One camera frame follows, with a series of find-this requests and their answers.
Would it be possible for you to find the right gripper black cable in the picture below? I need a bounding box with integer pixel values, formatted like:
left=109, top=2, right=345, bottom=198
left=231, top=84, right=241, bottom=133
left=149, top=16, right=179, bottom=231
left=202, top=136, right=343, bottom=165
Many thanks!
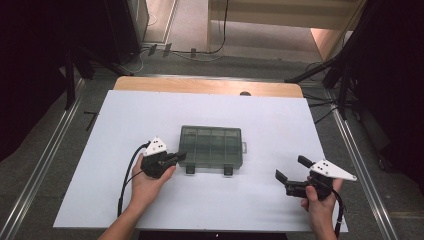
left=332, top=189, right=348, bottom=239

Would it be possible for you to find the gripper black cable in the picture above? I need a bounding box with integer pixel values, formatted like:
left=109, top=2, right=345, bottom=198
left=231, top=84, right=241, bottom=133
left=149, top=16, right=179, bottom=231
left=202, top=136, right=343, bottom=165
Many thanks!
left=332, top=189, right=348, bottom=239
left=116, top=141, right=152, bottom=218

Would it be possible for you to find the aluminium floor rail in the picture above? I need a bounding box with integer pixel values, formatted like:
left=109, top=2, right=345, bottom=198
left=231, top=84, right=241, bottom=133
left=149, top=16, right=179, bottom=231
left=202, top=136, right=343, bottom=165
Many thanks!
left=0, top=78, right=87, bottom=240
left=324, top=89, right=399, bottom=240

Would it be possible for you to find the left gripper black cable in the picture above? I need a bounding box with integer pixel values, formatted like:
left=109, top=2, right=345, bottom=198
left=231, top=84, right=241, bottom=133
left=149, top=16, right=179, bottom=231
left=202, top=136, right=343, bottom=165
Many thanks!
left=116, top=141, right=152, bottom=218

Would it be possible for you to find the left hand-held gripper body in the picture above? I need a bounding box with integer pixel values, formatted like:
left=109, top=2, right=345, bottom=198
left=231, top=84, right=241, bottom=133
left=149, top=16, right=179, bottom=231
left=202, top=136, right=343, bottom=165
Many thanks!
left=139, top=136, right=172, bottom=180

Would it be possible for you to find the white board sheet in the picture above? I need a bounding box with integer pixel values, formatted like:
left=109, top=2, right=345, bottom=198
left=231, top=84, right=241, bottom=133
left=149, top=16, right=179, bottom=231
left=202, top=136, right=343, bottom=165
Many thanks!
left=53, top=89, right=349, bottom=233

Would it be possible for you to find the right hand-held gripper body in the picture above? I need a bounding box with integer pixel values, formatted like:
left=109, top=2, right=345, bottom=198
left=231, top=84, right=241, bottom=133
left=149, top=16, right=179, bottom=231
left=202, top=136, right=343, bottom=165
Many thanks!
left=284, top=158, right=358, bottom=201

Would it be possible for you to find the black metal stand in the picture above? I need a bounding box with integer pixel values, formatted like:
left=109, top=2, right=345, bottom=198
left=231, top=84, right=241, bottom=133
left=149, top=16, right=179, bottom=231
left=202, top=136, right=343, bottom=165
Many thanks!
left=284, top=0, right=378, bottom=121
left=63, top=44, right=126, bottom=112

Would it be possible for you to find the dark cabinet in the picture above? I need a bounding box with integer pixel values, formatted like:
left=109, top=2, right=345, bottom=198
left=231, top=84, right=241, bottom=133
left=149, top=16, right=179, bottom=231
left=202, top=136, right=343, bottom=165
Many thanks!
left=103, top=0, right=150, bottom=65

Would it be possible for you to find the person's right hand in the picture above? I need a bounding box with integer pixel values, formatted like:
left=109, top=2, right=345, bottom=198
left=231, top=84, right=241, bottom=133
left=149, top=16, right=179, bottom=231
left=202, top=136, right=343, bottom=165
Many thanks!
left=300, top=178, right=345, bottom=224

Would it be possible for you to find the beige wooden furniture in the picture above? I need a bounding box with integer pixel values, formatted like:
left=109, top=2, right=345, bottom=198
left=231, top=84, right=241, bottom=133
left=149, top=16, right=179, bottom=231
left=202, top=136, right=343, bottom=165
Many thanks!
left=207, top=0, right=366, bottom=62

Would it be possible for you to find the black hanging cable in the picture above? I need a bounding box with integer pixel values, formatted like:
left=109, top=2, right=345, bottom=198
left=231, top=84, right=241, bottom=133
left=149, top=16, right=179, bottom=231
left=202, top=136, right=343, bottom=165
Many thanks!
left=173, top=0, right=230, bottom=56

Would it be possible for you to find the person's left hand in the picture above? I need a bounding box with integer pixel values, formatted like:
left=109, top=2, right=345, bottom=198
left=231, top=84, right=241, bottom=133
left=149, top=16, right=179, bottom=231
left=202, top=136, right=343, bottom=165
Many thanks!
left=128, top=152, right=178, bottom=210

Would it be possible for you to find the black floor cable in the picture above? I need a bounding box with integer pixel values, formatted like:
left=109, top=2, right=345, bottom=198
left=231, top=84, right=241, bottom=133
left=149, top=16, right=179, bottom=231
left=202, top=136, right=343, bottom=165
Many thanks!
left=304, top=93, right=344, bottom=125

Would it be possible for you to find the transparent grey compartment box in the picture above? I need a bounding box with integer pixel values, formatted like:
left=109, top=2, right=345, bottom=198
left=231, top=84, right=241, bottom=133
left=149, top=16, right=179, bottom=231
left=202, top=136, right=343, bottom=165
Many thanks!
left=178, top=124, right=248, bottom=177

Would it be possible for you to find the white floor cable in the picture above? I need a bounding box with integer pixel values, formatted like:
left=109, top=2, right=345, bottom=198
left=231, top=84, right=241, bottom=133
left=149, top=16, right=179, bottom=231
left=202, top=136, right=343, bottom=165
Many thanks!
left=121, top=48, right=149, bottom=74

